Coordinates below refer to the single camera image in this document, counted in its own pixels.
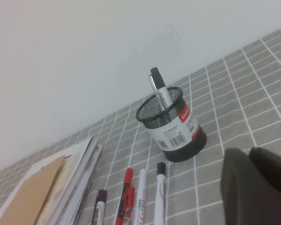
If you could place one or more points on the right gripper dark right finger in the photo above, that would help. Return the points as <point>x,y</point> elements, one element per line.
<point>276,171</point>

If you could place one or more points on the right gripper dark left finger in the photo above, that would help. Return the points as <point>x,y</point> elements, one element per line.
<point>243,194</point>

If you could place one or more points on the black mesh pen holder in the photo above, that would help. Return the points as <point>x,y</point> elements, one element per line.
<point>178,133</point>

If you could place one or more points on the red pen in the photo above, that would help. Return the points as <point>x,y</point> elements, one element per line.
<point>125,197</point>

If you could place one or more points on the silver metal pen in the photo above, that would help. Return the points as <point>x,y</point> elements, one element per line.
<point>153,87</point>

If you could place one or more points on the white marker with black cap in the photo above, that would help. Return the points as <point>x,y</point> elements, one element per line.
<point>159,197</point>

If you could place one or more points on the grey grid tablecloth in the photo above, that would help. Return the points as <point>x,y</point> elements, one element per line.
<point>236,93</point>

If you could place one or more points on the white paint marker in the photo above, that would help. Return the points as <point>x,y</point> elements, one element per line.
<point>140,199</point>

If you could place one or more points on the black-capped whiteboard marker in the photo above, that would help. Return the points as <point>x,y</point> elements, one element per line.
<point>160,87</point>

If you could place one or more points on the dark brown-capped marker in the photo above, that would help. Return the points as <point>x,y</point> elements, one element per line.
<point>99,207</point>

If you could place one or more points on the thick white-paged book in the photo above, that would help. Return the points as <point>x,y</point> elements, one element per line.
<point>80,185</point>

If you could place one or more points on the white HEEC exhibition book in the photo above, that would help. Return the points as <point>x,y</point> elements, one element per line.
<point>46,161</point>

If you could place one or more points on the brown kraft notebook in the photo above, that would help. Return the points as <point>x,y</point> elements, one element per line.
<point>32,194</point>

